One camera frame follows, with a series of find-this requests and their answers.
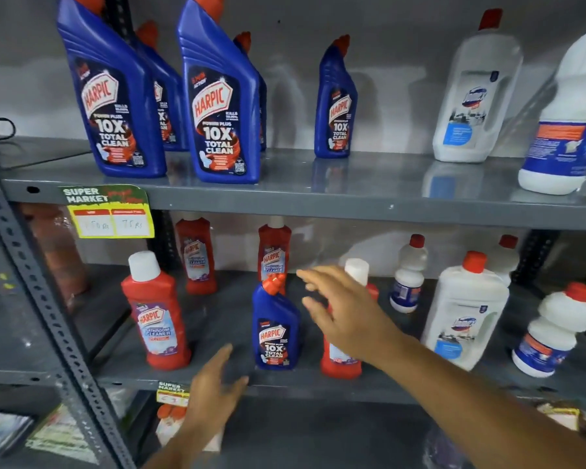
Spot person's right forearm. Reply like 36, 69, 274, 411
371, 334, 586, 469

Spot person's left hand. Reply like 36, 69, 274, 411
183, 343, 250, 438

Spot grey perforated shelf upright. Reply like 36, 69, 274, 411
0, 141, 136, 469

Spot large white handled cleaner bottle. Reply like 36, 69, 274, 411
432, 8, 524, 164
420, 251, 510, 372

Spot small blue toilet cleaner bottle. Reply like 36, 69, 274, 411
251, 274, 302, 372
314, 34, 358, 160

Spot black perforated shelf upright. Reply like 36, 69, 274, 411
511, 229, 561, 287

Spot small white bleach bottle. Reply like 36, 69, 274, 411
485, 234, 519, 288
511, 281, 586, 379
389, 234, 429, 314

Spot blurred red bottle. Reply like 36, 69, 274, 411
20, 203, 90, 309

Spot person's left forearm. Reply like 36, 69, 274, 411
141, 425, 227, 469

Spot blue grey flat packet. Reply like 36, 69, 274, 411
0, 410, 34, 458

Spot pale green printed packet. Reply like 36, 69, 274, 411
25, 404, 99, 465

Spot person's right hand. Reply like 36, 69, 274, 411
296, 265, 409, 370

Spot small yellow shelf label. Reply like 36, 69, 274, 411
156, 381, 190, 408

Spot red bathroom cleaner bottle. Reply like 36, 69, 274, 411
120, 250, 192, 372
175, 217, 218, 296
257, 216, 293, 296
320, 258, 380, 380

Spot large white bleach bottle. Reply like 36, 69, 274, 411
518, 7, 586, 196

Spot purple packet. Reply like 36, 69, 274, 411
422, 425, 470, 469

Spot yellow white packet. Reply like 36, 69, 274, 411
536, 402, 581, 432

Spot grey metal shelf board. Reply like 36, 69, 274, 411
0, 263, 586, 411
0, 136, 586, 232

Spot large blue toilet cleaner bottle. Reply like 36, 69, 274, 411
177, 0, 262, 185
233, 31, 268, 153
57, 0, 168, 179
135, 21, 189, 152

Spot yellow green price label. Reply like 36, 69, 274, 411
58, 184, 156, 240

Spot white packet with orange print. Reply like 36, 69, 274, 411
155, 404, 224, 453

